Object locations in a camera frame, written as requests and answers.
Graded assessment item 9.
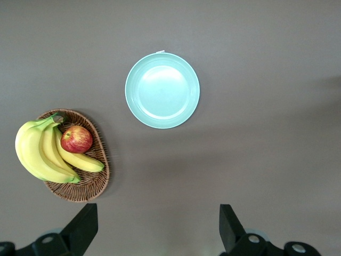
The brown table cover sheet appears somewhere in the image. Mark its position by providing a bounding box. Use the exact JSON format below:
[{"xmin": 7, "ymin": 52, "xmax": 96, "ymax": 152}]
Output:
[{"xmin": 0, "ymin": 0, "xmax": 341, "ymax": 256}]

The mint green round plate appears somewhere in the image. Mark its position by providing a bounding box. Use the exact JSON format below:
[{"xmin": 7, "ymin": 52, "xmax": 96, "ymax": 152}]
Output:
[{"xmin": 125, "ymin": 51, "xmax": 201, "ymax": 130}]

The yellow banana bunch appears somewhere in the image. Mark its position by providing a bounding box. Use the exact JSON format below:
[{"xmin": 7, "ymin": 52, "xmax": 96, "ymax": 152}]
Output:
[{"xmin": 14, "ymin": 113, "xmax": 105, "ymax": 184}]

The red apple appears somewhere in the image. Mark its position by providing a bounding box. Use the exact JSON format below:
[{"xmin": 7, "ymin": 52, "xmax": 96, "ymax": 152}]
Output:
[{"xmin": 60, "ymin": 125, "xmax": 93, "ymax": 154}]

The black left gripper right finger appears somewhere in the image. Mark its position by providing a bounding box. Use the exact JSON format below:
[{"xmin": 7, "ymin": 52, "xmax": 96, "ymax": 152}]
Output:
[{"xmin": 219, "ymin": 204, "xmax": 320, "ymax": 256}]

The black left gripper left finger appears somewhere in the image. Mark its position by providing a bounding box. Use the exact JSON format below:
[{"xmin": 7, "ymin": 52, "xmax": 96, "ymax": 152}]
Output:
[{"xmin": 0, "ymin": 203, "xmax": 99, "ymax": 256}]

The brown wicker basket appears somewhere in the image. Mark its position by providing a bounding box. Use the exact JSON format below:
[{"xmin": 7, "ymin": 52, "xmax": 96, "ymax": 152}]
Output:
[{"xmin": 36, "ymin": 108, "xmax": 110, "ymax": 203}]

